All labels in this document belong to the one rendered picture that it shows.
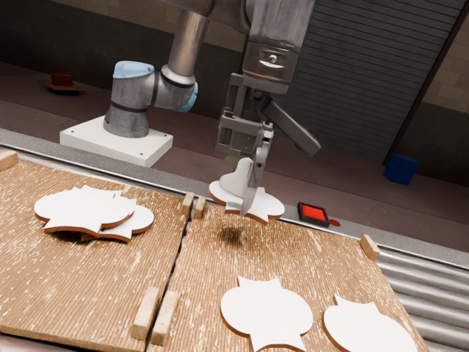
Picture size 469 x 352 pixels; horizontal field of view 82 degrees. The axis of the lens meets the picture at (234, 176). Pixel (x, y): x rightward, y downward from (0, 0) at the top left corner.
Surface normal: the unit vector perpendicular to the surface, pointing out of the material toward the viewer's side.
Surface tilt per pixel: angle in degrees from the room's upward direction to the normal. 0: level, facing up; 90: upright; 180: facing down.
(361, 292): 0
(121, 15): 90
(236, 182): 67
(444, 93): 90
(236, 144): 90
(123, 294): 0
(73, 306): 0
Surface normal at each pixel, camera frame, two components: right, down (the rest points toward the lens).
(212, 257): 0.24, -0.88
